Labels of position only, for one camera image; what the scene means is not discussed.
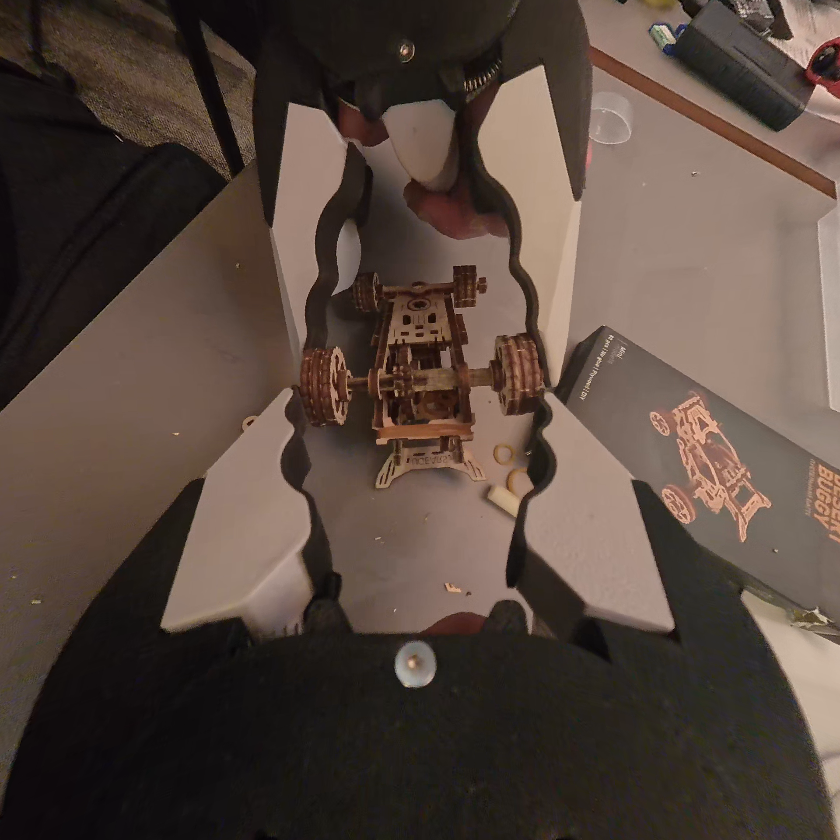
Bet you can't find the person's black clothing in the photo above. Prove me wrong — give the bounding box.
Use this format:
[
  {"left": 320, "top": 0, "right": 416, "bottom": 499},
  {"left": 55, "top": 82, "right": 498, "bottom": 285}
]
[{"left": 0, "top": 62, "right": 227, "bottom": 411}]

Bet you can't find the clear plastic piece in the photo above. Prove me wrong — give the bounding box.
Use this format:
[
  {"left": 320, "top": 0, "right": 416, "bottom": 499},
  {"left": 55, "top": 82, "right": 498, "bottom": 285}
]
[{"left": 589, "top": 91, "right": 635, "bottom": 145}]

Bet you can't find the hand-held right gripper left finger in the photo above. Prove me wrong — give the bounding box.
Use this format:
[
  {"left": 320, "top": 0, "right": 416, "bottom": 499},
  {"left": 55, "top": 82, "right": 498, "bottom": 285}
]
[{"left": 161, "top": 387, "right": 343, "bottom": 636}]

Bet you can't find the black model kit box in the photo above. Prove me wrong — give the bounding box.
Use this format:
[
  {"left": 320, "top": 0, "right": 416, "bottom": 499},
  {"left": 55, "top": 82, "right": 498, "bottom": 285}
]
[{"left": 554, "top": 325, "right": 840, "bottom": 636}]

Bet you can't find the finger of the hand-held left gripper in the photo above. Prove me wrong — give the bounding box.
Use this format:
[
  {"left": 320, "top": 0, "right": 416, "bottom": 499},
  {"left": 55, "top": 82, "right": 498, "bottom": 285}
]
[
  {"left": 469, "top": 62, "right": 584, "bottom": 388},
  {"left": 269, "top": 98, "right": 376, "bottom": 398}
]

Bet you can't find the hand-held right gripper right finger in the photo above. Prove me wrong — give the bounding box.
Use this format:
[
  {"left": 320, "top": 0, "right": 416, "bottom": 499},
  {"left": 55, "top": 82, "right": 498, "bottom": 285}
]
[{"left": 504, "top": 387, "right": 673, "bottom": 636}]

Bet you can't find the person's left hand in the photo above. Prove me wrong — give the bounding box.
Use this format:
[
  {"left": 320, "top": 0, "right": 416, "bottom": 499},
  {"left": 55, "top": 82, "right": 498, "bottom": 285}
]
[{"left": 338, "top": 105, "right": 513, "bottom": 238}]

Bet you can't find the wooden buggy model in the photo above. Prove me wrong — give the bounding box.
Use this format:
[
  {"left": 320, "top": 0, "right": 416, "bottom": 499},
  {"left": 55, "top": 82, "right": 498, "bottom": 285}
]
[{"left": 298, "top": 264, "right": 547, "bottom": 490}]

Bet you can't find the red tool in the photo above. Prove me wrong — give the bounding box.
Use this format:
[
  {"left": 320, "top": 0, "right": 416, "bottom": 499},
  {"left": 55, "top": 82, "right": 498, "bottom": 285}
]
[{"left": 807, "top": 45, "right": 840, "bottom": 101}]

